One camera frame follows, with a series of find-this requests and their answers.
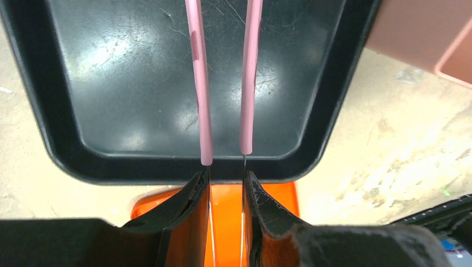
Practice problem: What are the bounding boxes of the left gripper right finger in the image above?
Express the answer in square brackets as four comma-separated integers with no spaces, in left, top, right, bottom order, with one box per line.
[243,171,450,266]

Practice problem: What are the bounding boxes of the pink metal tongs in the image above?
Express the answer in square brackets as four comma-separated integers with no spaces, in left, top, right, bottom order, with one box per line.
[184,0,264,267]

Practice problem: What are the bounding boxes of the pink desk organizer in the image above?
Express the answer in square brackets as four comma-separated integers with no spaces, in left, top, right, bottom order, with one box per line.
[366,1,471,88]

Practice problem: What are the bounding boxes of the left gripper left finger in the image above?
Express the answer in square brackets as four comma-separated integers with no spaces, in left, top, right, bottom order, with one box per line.
[1,172,209,266]

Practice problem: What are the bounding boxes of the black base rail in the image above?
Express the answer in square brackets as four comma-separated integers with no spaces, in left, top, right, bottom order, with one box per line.
[391,195,471,254]

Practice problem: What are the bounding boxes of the orange box lid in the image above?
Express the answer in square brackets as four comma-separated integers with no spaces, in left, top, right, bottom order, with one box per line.
[130,180,300,267]

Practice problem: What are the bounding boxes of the black tray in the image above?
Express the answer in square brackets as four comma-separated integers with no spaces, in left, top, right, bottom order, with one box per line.
[1,1,380,185]

